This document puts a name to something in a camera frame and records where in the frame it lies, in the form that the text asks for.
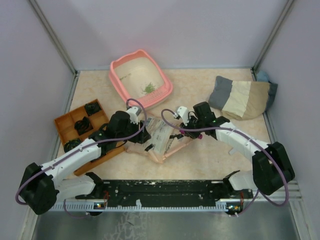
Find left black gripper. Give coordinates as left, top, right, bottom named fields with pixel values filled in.
left=116, top=117, right=151, bottom=144

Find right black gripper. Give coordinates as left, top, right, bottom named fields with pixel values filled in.
left=180, top=114, right=205, bottom=139

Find purple plastic scoop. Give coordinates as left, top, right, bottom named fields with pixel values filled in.
left=179, top=129, right=203, bottom=140

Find beige cat litter bag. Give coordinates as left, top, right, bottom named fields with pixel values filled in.
left=126, top=115, right=193, bottom=164

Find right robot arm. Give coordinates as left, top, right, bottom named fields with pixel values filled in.
left=177, top=102, right=295, bottom=198

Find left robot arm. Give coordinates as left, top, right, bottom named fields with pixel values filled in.
left=15, top=106, right=151, bottom=215

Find green litter pellets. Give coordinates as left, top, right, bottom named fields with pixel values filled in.
left=142, top=82, right=156, bottom=95

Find pink litter box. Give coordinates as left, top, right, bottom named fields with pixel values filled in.
left=108, top=49, right=174, bottom=109

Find grey beige folded cloth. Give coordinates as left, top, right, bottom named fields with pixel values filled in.
left=208, top=76, right=278, bottom=121

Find black part in tray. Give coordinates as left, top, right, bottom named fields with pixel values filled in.
left=84, top=101, right=102, bottom=116

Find black part front tray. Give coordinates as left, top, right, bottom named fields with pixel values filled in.
left=63, top=138, right=82, bottom=153

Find orange compartment tray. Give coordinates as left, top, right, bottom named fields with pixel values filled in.
left=54, top=99, right=125, bottom=176

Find blue cloth in corner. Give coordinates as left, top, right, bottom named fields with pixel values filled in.
left=256, top=70, right=271, bottom=83

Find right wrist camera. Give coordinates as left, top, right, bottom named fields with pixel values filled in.
left=174, top=106, right=190, bottom=126

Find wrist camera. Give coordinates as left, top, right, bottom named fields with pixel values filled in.
left=125, top=106, right=142, bottom=125
left=174, top=106, right=190, bottom=126

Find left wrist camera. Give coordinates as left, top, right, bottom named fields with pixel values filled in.
left=125, top=106, right=142, bottom=125

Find black ring in tray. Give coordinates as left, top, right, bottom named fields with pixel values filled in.
left=74, top=117, right=95, bottom=135

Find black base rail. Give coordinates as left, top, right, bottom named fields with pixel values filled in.
left=75, top=180, right=253, bottom=208

